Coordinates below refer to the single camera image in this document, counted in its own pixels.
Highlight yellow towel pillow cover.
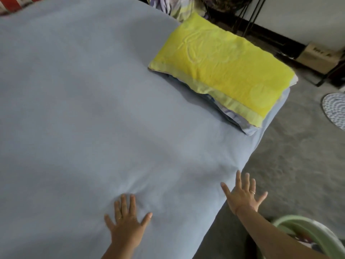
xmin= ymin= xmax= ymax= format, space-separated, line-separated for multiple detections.
xmin=148 ymin=12 xmax=296 ymax=128

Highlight person's right forearm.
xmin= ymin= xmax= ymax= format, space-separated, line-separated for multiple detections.
xmin=235 ymin=204 xmax=325 ymax=259

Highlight red white striped cloth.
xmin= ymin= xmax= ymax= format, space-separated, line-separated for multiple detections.
xmin=0 ymin=0 xmax=45 ymax=16

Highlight light blue bed sheet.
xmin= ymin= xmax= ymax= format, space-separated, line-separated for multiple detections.
xmin=0 ymin=0 xmax=291 ymax=259

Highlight person's left hand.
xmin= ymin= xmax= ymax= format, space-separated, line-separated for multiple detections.
xmin=105 ymin=194 xmax=153 ymax=250

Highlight clothes in basket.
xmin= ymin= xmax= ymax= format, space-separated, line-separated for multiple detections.
xmin=292 ymin=232 xmax=328 ymax=254

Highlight dark patterned round object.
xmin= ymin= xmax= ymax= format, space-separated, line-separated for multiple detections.
xmin=195 ymin=0 xmax=255 ymax=13

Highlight brown cardboard box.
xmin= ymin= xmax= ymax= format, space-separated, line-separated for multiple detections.
xmin=296 ymin=42 xmax=345 ymax=75

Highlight black metal stand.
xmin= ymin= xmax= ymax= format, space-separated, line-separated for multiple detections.
xmin=231 ymin=0 xmax=268 ymax=38

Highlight light green plastic basket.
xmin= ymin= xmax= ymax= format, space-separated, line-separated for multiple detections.
xmin=256 ymin=215 xmax=345 ymax=259

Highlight person's left forearm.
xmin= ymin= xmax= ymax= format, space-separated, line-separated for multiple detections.
xmin=101 ymin=241 xmax=144 ymax=259

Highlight person's right hand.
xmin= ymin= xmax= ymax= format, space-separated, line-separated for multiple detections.
xmin=220 ymin=170 xmax=268 ymax=215

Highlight blue white patterned pillow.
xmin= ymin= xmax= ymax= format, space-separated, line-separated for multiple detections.
xmin=162 ymin=73 xmax=299 ymax=136

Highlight purple yellow patterned pillow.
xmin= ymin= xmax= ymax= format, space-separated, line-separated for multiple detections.
xmin=146 ymin=0 xmax=208 ymax=22

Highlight round grey woven mat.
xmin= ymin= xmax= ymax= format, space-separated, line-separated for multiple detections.
xmin=322 ymin=93 xmax=345 ymax=131

